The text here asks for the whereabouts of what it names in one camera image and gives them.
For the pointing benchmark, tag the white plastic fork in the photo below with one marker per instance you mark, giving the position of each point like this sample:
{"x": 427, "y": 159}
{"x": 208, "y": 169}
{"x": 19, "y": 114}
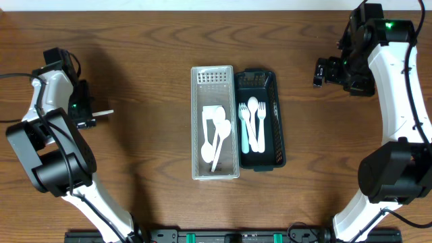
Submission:
{"x": 261, "y": 114}

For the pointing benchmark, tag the white plastic spoon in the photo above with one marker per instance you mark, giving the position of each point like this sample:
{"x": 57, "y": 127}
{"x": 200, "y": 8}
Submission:
{"x": 253, "y": 106}

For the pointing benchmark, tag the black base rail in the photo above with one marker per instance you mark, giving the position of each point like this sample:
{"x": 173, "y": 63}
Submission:
{"x": 294, "y": 234}

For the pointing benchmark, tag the black plastic basket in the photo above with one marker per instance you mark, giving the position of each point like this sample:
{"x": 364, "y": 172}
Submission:
{"x": 262, "y": 84}

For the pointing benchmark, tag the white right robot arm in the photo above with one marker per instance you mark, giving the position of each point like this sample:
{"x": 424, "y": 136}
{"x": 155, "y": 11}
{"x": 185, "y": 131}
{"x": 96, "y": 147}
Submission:
{"x": 379, "y": 58}

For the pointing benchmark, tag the white utensil handle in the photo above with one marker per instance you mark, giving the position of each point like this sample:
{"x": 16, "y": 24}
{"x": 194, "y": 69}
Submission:
{"x": 224, "y": 130}

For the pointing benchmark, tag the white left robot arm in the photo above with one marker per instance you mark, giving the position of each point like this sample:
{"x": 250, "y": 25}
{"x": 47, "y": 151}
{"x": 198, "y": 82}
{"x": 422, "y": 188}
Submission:
{"x": 58, "y": 160}

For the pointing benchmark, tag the clear plastic basket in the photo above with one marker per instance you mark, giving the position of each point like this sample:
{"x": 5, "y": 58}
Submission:
{"x": 215, "y": 149}

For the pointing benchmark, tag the white utensil tip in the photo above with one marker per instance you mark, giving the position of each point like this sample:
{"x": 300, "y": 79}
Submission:
{"x": 207, "y": 148}

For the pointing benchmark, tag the pale green plastic fork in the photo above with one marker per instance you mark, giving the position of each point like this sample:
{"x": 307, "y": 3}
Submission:
{"x": 244, "y": 135}

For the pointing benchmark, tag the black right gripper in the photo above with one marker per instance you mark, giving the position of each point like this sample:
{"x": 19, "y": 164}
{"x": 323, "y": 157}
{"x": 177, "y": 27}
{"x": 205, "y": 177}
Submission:
{"x": 328, "y": 72}

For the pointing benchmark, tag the white utensil handle slanted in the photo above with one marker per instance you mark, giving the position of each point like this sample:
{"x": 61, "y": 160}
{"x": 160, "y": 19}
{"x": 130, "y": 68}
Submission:
{"x": 218, "y": 117}

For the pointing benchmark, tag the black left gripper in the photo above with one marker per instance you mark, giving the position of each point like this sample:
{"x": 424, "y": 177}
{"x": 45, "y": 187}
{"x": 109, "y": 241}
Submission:
{"x": 85, "y": 122}

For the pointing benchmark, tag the white spoon under left arm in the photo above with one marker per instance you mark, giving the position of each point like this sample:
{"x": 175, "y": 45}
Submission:
{"x": 102, "y": 113}

